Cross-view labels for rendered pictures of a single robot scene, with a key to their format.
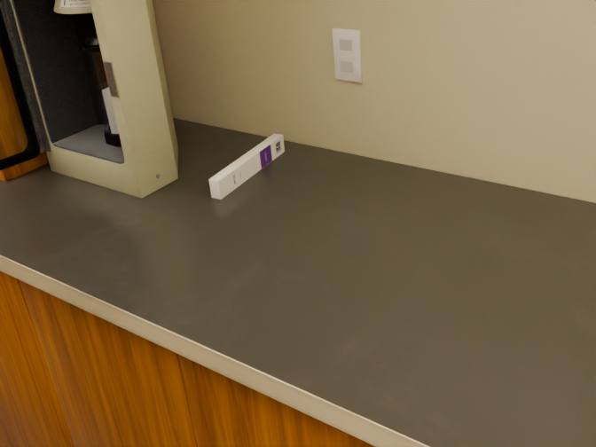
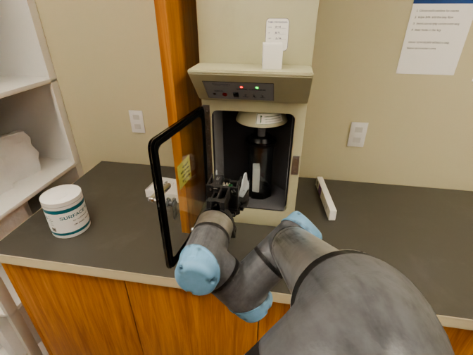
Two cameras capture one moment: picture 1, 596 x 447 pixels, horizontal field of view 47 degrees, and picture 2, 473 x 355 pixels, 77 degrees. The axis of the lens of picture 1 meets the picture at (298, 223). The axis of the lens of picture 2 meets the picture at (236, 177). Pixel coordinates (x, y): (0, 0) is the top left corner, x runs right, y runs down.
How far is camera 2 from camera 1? 1.14 m
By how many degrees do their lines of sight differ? 25
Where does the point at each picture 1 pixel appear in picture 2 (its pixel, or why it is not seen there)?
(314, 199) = (377, 211)
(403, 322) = not seen: outside the picture
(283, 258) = (418, 250)
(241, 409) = (458, 341)
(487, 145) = (426, 171)
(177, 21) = not seen: hidden behind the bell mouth
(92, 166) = (253, 214)
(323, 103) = (335, 158)
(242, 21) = not seen: hidden behind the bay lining
